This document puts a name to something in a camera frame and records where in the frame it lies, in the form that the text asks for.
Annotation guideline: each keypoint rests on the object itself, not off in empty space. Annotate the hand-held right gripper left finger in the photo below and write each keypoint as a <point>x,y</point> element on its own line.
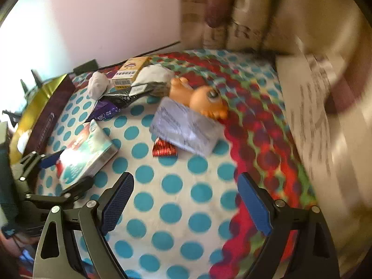
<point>116,206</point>

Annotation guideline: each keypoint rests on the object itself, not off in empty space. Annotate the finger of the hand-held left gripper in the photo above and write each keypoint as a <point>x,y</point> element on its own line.
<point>75,190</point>
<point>51,159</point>

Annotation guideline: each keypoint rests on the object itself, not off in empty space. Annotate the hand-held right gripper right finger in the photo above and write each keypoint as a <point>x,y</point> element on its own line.
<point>255,206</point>

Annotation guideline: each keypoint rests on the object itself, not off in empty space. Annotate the teal and white box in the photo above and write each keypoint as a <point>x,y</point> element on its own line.
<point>87,154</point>

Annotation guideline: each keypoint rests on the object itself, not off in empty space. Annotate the gold and brown box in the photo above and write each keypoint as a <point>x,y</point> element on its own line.
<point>43,113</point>

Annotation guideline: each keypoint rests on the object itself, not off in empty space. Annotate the orange toy figure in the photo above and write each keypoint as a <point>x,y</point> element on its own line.
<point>197,96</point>

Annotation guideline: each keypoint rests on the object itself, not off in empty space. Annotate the polka dot bed sheet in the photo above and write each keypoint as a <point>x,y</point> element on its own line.
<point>174,180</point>

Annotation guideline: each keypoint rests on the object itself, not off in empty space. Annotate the purple packet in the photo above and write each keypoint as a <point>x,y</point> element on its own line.
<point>106,110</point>

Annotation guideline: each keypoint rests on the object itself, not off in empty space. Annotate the red foil candy wrapper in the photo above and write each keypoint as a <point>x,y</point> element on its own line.
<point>164,149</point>

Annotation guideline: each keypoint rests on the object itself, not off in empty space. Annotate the dark thin rods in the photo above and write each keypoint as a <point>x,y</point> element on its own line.
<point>36,78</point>

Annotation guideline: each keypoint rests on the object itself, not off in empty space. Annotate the crumpled white tissue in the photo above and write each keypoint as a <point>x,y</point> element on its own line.
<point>97,85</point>

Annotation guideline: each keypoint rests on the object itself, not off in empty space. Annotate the black power adapter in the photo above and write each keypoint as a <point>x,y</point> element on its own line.
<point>84,66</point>

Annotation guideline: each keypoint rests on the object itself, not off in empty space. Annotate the lavender paper packet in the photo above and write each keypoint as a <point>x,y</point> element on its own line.
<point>186,128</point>

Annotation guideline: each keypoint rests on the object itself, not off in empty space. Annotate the black and silver wrapper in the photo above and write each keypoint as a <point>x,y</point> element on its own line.
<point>136,90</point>

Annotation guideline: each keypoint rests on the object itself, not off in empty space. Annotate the beige printed pillow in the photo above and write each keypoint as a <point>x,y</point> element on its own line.
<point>308,107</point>

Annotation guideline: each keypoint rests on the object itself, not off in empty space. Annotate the yellow carton box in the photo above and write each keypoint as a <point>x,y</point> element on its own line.
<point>130,69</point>

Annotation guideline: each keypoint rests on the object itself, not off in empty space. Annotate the white sock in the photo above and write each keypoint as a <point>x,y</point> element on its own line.
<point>155,72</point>

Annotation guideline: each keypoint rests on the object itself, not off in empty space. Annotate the beige leaf print curtain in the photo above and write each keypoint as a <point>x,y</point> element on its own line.
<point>261,14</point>

